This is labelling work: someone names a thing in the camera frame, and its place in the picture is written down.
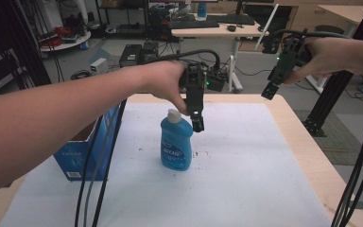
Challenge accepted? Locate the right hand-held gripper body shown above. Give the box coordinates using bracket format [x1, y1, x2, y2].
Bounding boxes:
[266, 28, 314, 87]

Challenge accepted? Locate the white table mat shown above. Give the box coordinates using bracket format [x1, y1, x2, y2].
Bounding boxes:
[0, 101, 334, 227]

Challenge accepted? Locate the light wooden desk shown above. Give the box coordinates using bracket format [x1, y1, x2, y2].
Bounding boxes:
[315, 4, 363, 38]

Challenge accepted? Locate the person's left hand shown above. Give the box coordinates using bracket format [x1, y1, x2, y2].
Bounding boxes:
[131, 61, 191, 116]

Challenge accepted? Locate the bundle of black cables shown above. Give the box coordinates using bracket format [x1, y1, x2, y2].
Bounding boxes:
[330, 88, 363, 227]

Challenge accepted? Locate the blue bottle with white cap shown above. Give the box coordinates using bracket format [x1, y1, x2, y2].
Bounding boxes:
[160, 108, 195, 172]

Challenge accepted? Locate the round white table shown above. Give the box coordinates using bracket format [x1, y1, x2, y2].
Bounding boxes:
[38, 30, 93, 53]

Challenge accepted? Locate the black metal frame post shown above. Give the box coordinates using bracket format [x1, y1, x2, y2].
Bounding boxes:
[302, 0, 363, 138]

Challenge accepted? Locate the grey floor mat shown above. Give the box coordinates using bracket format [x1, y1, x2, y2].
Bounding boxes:
[293, 109, 363, 167]

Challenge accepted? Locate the blue cardboard box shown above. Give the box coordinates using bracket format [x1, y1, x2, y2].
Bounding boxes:
[52, 103, 123, 183]

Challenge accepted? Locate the black computer case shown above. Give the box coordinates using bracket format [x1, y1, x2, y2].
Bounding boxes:
[118, 44, 144, 68]

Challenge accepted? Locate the black metal frame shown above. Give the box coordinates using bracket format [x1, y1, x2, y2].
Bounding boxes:
[0, 0, 52, 95]

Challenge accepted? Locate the black keyboard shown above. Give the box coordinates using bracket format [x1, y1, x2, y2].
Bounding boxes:
[168, 19, 221, 30]

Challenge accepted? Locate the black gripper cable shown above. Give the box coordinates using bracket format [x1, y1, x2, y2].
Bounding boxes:
[268, 28, 352, 41]
[143, 48, 222, 71]

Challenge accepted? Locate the wooden desk with white legs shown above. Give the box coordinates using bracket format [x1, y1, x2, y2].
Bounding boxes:
[170, 21, 270, 94]

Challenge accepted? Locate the small blue bottle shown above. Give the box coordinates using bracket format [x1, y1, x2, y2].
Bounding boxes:
[197, 1, 208, 19]

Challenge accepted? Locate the white rod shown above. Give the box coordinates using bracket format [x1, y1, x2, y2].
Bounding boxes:
[253, 3, 280, 51]

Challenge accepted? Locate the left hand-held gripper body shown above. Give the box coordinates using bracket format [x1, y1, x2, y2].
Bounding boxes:
[179, 61, 231, 118]

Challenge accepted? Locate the small white box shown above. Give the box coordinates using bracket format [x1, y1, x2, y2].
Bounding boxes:
[89, 57, 109, 76]

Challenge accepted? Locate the person's right hand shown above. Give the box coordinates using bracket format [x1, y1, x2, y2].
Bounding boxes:
[283, 37, 362, 86]

